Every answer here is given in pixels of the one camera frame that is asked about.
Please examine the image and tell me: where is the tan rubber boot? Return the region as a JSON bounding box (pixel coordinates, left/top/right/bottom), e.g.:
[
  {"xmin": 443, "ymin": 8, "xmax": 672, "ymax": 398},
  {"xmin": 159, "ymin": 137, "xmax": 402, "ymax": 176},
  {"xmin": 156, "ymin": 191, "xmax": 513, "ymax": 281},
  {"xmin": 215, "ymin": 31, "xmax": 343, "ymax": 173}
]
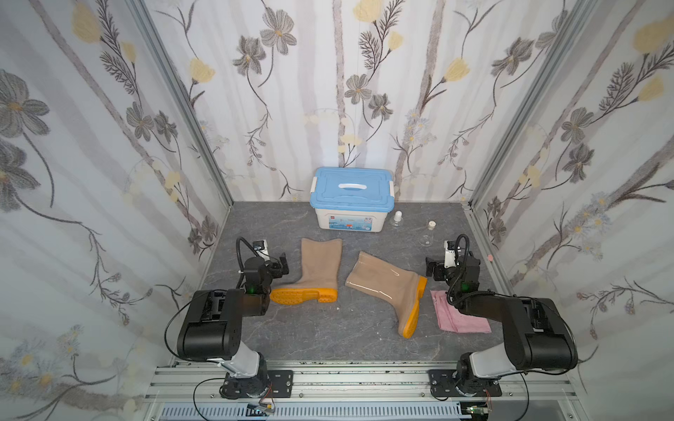
[
  {"xmin": 270, "ymin": 239, "xmax": 342, "ymax": 305},
  {"xmin": 346, "ymin": 252, "xmax": 428, "ymax": 339}
]

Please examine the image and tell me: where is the pink cleaning cloth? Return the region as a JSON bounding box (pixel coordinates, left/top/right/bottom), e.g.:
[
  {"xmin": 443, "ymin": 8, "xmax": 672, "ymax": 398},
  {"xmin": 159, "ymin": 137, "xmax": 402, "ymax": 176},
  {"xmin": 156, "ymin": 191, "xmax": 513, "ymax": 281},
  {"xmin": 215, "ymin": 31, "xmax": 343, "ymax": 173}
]
[{"xmin": 431, "ymin": 290, "xmax": 491, "ymax": 333}]

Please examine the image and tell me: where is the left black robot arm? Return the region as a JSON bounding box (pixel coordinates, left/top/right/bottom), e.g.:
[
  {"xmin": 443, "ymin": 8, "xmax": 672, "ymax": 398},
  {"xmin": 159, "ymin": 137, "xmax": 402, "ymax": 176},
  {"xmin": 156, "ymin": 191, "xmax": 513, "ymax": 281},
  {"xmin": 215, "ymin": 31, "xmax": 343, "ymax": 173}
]
[{"xmin": 163, "ymin": 254, "xmax": 290, "ymax": 400}]

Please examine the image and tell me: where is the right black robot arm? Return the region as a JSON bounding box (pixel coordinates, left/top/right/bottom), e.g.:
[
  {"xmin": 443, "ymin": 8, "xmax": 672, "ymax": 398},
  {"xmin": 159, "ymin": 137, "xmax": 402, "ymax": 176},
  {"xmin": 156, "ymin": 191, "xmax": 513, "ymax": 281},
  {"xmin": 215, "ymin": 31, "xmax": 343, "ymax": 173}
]
[{"xmin": 425, "ymin": 254, "xmax": 579, "ymax": 396}]

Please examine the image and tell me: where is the right clear glass flask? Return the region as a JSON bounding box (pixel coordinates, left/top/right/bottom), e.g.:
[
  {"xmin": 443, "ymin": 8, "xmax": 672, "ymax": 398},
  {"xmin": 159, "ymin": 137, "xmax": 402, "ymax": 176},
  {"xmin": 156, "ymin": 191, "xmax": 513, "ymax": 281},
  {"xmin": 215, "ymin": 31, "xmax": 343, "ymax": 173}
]
[{"xmin": 419, "ymin": 220, "xmax": 436, "ymax": 247}]

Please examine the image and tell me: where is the clear glass flask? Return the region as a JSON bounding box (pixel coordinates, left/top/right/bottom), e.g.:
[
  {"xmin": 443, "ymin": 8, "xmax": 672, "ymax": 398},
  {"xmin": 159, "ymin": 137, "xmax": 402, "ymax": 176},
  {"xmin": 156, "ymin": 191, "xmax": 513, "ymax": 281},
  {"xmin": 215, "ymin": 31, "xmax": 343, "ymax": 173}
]
[
  {"xmin": 391, "ymin": 210, "xmax": 403, "ymax": 228},
  {"xmin": 419, "ymin": 220, "xmax": 436, "ymax": 247}
]

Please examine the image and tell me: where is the left clear glass flask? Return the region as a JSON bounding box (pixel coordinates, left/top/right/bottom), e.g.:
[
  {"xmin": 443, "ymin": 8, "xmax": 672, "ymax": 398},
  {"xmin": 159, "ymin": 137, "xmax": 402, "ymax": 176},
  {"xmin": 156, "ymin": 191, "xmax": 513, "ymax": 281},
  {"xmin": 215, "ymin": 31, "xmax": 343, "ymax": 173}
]
[{"xmin": 391, "ymin": 210, "xmax": 403, "ymax": 228}]

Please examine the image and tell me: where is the blue lid storage box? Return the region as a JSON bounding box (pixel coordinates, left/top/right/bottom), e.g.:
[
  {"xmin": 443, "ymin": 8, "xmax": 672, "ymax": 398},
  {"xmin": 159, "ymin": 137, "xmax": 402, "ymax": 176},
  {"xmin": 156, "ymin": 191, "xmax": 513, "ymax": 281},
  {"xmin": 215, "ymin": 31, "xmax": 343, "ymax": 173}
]
[{"xmin": 310, "ymin": 167, "xmax": 395, "ymax": 233}]

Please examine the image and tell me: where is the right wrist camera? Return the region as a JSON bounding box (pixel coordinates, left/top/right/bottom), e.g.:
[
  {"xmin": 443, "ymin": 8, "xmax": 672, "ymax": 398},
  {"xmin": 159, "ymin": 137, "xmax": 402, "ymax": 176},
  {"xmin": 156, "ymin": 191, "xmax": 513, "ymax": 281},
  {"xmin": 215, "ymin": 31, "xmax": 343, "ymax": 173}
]
[{"xmin": 443, "ymin": 240, "xmax": 456, "ymax": 268}]

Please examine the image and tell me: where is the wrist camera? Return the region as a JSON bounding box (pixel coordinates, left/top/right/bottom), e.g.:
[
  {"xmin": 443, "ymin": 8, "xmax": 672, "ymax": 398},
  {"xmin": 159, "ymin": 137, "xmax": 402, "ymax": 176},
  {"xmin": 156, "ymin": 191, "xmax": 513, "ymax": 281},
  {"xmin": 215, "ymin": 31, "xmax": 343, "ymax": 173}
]
[
  {"xmin": 443, "ymin": 240, "xmax": 456, "ymax": 268},
  {"xmin": 252, "ymin": 240, "xmax": 271, "ymax": 261}
]

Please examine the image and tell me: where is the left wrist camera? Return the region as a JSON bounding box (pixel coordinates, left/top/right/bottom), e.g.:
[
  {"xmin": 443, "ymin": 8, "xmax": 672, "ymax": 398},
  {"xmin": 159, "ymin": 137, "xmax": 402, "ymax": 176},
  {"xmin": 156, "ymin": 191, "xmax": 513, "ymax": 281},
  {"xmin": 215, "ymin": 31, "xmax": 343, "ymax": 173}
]
[{"xmin": 252, "ymin": 240, "xmax": 271, "ymax": 261}]

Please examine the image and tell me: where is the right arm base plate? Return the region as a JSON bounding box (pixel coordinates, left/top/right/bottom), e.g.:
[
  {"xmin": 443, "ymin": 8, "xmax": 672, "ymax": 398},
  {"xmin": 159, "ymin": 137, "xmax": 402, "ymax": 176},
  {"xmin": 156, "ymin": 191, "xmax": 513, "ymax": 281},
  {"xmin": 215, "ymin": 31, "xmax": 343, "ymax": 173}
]
[{"xmin": 428, "ymin": 369, "xmax": 503, "ymax": 399}]

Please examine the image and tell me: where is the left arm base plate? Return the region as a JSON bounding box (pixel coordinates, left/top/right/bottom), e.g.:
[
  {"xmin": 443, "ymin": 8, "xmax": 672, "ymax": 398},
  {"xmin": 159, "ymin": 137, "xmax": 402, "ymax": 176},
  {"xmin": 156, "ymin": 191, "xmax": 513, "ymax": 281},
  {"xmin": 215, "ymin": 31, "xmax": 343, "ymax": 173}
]
[{"xmin": 219, "ymin": 370, "xmax": 294, "ymax": 400}]

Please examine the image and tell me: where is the aluminium rail frame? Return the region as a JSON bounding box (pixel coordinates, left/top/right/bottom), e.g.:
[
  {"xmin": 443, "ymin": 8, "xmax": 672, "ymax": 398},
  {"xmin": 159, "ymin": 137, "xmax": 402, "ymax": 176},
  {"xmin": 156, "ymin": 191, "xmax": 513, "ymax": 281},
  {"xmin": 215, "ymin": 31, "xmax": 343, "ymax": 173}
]
[{"xmin": 141, "ymin": 361, "xmax": 588, "ymax": 420}]

